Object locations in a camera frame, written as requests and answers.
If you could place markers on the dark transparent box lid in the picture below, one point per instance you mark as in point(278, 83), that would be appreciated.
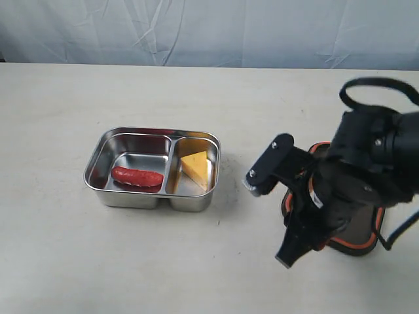
point(357, 239)

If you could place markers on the blue backdrop cloth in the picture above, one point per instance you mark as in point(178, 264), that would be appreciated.
point(264, 34)

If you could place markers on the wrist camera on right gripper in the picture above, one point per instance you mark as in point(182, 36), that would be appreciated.
point(271, 167)

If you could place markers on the stainless steel lunch box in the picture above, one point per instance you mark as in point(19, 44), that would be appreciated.
point(159, 150)

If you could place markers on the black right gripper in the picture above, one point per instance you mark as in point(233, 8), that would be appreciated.
point(371, 161)

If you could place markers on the red toy sausage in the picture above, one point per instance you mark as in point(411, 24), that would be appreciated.
point(136, 177)

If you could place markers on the yellow toy cheese wedge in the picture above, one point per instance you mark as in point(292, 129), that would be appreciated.
point(196, 168)

